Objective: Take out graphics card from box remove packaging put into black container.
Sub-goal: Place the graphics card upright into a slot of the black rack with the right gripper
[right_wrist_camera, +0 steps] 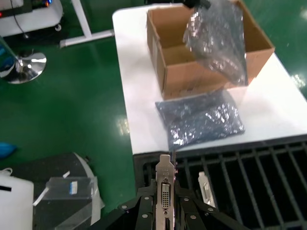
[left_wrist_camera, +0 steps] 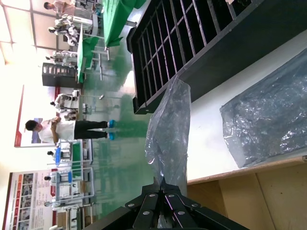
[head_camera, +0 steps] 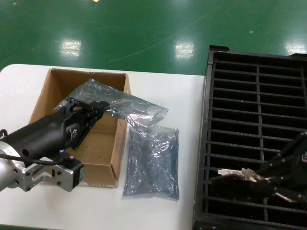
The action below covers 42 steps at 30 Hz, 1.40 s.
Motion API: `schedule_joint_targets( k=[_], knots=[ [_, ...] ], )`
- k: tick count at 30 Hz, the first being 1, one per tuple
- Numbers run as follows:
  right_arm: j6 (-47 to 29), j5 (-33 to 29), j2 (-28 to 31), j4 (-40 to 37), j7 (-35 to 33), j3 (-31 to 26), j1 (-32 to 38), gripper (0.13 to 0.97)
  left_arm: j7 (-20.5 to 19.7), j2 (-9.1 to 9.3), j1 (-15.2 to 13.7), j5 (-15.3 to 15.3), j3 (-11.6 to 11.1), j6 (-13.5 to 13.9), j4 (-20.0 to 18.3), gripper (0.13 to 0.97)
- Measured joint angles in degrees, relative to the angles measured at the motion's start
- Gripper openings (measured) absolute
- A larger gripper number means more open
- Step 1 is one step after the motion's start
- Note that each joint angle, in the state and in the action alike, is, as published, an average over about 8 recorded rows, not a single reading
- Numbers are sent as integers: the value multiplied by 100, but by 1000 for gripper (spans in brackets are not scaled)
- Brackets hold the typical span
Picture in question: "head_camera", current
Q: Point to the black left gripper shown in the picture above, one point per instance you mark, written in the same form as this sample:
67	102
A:
43	136

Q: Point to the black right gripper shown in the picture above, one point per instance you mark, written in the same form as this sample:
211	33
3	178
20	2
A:
302	153

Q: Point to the grey translucent antistatic bag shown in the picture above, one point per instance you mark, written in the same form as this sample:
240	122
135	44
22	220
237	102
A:
124	103

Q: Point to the open brown cardboard box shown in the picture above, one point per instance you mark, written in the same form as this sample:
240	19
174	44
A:
100	148

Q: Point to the black slotted plastic container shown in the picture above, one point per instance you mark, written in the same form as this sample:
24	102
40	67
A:
206	83

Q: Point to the crumpled bluish antistatic bag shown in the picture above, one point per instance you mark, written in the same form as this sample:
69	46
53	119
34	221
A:
151	167

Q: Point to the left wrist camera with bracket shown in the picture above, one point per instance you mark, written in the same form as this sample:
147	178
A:
72	175

